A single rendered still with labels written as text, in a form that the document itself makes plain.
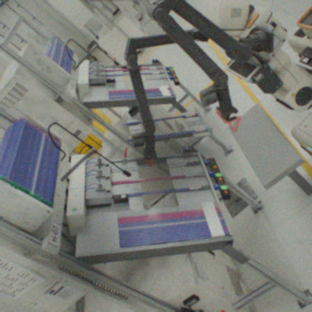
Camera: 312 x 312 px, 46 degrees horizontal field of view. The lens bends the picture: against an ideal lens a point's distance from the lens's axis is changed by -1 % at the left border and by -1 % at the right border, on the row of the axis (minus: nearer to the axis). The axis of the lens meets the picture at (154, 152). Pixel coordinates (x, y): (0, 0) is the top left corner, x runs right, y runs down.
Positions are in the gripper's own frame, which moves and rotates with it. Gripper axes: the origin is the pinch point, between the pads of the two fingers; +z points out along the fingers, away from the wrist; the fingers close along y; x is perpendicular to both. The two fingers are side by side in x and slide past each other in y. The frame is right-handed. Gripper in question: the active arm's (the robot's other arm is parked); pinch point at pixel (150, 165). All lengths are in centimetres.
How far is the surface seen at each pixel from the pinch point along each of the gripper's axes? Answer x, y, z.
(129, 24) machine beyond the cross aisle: 25, -439, 44
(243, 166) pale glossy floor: 83, -54, 50
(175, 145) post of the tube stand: 20.1, -27.0, 6.0
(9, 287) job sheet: -73, 60, 16
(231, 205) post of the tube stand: 66, -26, 65
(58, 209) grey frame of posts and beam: -48, 41, -10
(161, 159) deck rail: 7.6, -7.1, 1.6
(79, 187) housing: -39.1, 21.8, -6.0
